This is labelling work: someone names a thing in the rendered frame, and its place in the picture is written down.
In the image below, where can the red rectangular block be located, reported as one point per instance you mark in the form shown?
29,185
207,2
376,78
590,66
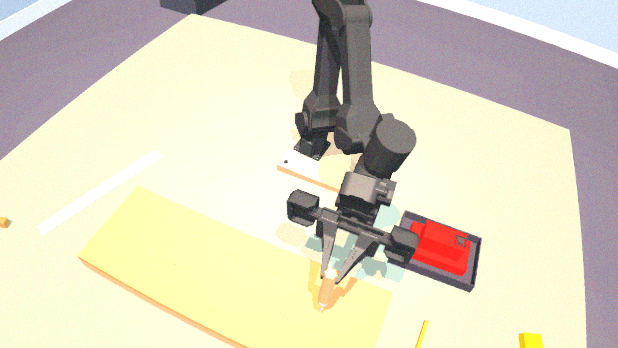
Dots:
442,247

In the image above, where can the white flat bar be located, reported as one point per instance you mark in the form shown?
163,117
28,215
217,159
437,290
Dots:
97,192

